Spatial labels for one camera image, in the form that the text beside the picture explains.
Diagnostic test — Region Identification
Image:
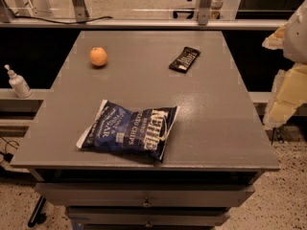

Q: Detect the black cable on floor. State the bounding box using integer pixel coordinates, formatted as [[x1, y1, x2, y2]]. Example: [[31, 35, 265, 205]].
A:
[[0, 136, 20, 165]]

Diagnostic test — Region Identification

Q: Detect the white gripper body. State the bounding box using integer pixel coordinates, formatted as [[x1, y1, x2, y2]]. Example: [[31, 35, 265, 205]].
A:
[[283, 0, 307, 63]]

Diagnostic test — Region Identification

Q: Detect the black cable on shelf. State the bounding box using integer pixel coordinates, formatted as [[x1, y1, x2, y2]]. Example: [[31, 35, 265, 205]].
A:
[[12, 14, 113, 25]]

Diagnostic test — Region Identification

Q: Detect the grey metal bracket leg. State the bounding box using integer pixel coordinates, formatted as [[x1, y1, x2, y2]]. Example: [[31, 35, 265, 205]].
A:
[[72, 0, 89, 23]]

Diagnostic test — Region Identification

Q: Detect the blue Kettle chip bag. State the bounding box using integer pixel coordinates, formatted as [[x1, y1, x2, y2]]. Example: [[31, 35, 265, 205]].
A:
[[76, 100, 179, 161]]

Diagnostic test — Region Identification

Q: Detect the orange fruit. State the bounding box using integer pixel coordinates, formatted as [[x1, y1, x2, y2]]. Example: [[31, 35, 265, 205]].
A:
[[89, 47, 107, 67]]

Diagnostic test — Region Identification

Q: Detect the grey metal post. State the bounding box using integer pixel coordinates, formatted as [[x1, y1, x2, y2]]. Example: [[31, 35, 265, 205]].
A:
[[197, 0, 212, 25]]

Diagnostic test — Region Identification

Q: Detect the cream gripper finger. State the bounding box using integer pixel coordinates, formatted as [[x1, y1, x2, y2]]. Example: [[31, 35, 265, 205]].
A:
[[262, 25, 286, 50], [263, 63, 307, 128]]

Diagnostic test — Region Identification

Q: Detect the top grey drawer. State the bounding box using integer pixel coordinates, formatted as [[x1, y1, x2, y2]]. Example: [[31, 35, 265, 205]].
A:
[[35, 183, 254, 208]]

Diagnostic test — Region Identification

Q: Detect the grey drawer cabinet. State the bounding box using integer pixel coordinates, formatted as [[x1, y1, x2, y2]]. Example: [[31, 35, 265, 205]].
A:
[[12, 31, 279, 230]]

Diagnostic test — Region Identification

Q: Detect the grey drawer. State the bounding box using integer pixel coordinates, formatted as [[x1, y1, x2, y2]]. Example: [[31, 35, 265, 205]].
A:
[[35, 183, 254, 208], [66, 207, 229, 227]]

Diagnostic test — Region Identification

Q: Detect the black snack bar wrapper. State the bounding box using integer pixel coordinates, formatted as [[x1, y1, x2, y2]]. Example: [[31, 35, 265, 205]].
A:
[[169, 47, 201, 73]]

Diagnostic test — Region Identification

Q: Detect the white pump bottle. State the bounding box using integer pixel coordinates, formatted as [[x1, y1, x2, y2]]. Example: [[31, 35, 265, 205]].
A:
[[5, 64, 32, 99]]

